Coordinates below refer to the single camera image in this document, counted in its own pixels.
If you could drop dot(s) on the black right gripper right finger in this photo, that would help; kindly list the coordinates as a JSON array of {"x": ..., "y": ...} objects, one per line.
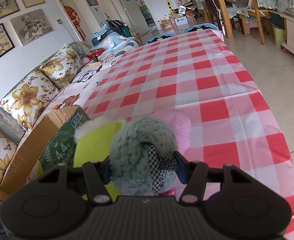
[{"x": 194, "y": 176}]

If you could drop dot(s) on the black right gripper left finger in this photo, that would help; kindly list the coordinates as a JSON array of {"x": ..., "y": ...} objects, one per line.
[{"x": 99, "y": 188}]

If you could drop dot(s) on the yellow-green plush toy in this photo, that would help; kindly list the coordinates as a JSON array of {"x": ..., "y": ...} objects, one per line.
[{"x": 98, "y": 140}]

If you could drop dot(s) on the green printed cardboard box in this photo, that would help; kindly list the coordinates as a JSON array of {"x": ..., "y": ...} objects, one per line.
[{"x": 51, "y": 142}]

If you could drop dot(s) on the cartoon print sofa sheet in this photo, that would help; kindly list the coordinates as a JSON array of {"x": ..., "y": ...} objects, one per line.
[{"x": 85, "y": 82}]

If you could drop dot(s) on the red white checkered tablecloth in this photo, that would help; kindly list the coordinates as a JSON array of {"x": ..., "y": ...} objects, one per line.
[{"x": 197, "y": 73}]

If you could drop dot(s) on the floral cushion sofa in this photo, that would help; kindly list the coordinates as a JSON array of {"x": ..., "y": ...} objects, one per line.
[{"x": 28, "y": 99}]

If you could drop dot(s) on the blue chair back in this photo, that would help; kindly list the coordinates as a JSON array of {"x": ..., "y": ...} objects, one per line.
[{"x": 201, "y": 26}]

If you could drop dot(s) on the green waste bin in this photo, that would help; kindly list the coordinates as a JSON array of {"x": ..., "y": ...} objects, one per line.
[{"x": 279, "y": 35}]

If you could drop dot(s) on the wooden dining chair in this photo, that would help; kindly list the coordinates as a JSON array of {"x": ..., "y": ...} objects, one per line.
[{"x": 261, "y": 11}]

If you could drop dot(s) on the grey sketch wall picture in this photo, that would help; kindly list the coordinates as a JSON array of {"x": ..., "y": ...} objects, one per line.
[{"x": 31, "y": 26}]

